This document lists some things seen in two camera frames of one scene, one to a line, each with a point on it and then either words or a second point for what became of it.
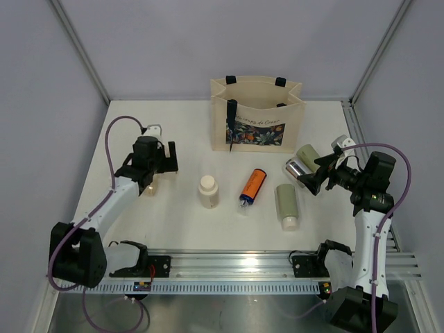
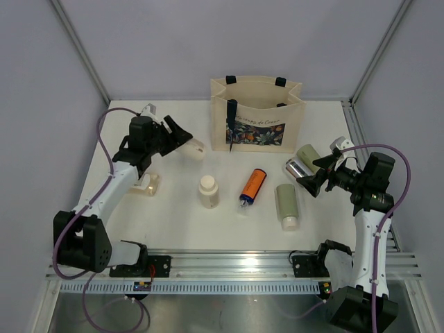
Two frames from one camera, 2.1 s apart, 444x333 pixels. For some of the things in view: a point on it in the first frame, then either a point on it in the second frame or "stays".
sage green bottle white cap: [287, 206] stays
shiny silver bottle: [294, 168] stays
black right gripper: [313, 181] stays
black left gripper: [169, 163] -> [178, 136]
